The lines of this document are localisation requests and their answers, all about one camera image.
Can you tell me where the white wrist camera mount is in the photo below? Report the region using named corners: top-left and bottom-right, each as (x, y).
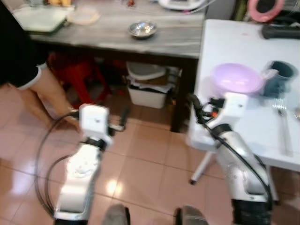
top-left (219, 92), bottom-right (249, 125)
top-left (79, 104), bottom-right (111, 139)

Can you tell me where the white folding table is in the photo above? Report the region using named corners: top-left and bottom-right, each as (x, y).
top-left (187, 19), bottom-right (300, 203)

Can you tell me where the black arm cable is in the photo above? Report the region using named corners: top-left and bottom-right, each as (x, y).
top-left (188, 94), bottom-right (273, 203)
top-left (33, 112), bottom-right (84, 217)

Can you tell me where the pale green tray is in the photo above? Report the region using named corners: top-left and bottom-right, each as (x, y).
top-left (11, 4), bottom-right (76, 34)

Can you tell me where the purple plastic bowl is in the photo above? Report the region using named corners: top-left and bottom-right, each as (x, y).
top-left (211, 63), bottom-right (266, 95)

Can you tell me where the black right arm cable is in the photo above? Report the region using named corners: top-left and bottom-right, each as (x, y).
top-left (188, 94), bottom-right (273, 203)

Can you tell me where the small steel bowl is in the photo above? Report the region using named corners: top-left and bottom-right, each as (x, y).
top-left (128, 21), bottom-right (158, 38)

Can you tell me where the silver fork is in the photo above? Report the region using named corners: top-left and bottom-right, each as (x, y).
top-left (276, 99), bottom-right (292, 156)

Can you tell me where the grey right robot foot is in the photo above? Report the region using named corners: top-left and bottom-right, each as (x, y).
top-left (175, 204), bottom-right (210, 225)

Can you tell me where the grey wooden table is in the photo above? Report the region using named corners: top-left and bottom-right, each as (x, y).
top-left (13, 0), bottom-right (208, 134)

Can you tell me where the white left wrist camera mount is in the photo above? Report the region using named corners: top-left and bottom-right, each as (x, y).
top-left (79, 104), bottom-right (111, 139)

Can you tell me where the black handheld controller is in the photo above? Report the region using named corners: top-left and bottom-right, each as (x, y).
top-left (261, 22), bottom-right (300, 39)

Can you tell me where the grey robot foot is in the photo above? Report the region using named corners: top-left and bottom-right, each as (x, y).
top-left (102, 203), bottom-right (130, 225)
top-left (175, 204), bottom-right (210, 225)

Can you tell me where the dark teal mug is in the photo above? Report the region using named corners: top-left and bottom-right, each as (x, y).
top-left (264, 60), bottom-right (297, 98)

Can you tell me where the pink round frame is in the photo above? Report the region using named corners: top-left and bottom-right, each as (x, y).
top-left (247, 0), bottom-right (286, 22)

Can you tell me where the white plastic bin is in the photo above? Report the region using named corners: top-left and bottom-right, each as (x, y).
top-left (126, 62), bottom-right (170, 109)

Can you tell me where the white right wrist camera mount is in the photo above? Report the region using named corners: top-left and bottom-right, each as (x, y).
top-left (219, 92), bottom-right (249, 125)

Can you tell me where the person in black shirt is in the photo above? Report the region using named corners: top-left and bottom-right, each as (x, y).
top-left (0, 0), bottom-right (81, 130)

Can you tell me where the red plastic stool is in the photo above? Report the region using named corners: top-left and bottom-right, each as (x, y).
top-left (47, 53), bottom-right (112, 106)

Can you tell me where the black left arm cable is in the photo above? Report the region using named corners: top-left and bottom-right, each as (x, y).
top-left (33, 112), bottom-right (84, 217)

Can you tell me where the grey left robot foot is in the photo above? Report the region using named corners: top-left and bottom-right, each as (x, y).
top-left (102, 203), bottom-right (130, 225)

